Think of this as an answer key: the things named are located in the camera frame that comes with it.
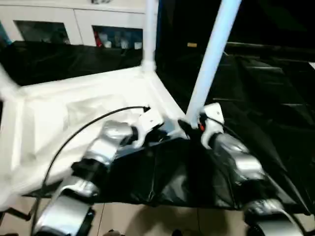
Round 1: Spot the white plastic table top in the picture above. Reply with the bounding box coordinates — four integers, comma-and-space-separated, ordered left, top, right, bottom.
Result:
0, 65, 188, 205

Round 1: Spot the black table mat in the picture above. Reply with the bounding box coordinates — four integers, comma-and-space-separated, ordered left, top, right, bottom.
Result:
0, 40, 315, 217

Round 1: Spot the black long bar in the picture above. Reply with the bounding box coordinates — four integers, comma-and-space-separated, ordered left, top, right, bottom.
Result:
225, 41, 315, 54

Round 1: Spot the white glass-door cabinet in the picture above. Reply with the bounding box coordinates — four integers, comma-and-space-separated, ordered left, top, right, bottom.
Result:
0, 0, 148, 50

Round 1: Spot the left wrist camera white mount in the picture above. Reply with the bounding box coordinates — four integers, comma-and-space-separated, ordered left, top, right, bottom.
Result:
134, 108, 165, 148

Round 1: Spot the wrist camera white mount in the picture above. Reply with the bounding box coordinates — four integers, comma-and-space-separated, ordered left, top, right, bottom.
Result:
134, 108, 165, 148
198, 102, 225, 149

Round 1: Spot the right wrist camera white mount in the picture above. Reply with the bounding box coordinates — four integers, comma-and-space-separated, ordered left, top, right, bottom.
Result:
198, 102, 225, 149

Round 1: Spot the black folding table frame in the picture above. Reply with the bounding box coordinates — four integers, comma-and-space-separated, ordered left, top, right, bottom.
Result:
0, 207, 32, 222

